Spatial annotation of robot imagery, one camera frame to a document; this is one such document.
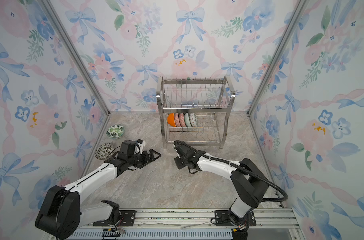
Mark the aluminium corner post left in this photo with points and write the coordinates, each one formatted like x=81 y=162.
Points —
x=49 y=10

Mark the pale green celadon bowl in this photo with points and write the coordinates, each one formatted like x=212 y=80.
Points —
x=187 y=120

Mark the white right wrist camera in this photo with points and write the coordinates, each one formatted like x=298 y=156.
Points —
x=178 y=147

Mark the aluminium corner post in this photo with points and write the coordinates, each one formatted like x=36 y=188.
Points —
x=288 y=32
x=49 y=10

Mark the aluminium corner post right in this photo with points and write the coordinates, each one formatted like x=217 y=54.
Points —
x=288 y=32

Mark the pink purple bowl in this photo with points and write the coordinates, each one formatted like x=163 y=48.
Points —
x=177 y=120

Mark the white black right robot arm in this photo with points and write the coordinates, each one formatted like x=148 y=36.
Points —
x=250 y=183

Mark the dark speckled bowl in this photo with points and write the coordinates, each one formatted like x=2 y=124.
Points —
x=104 y=151

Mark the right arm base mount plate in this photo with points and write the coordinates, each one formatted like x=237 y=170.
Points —
x=222 y=218

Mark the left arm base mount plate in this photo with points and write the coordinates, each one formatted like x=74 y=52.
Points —
x=126 y=219

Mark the stainless steel dish rack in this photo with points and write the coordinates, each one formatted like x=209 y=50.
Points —
x=211 y=99

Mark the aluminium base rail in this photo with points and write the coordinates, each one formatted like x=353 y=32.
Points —
x=195 y=224

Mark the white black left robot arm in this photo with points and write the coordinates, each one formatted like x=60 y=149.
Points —
x=61 y=213

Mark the green geometric pattern bowl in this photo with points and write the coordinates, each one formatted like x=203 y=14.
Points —
x=193 y=120

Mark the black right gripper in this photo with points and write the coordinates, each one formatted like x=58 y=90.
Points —
x=177 y=162

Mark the orange white bowl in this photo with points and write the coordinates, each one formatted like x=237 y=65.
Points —
x=171 y=120

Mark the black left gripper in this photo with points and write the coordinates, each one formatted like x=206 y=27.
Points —
x=147 y=160

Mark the green leaf pattern bowl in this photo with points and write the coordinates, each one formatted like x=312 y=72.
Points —
x=115 y=131

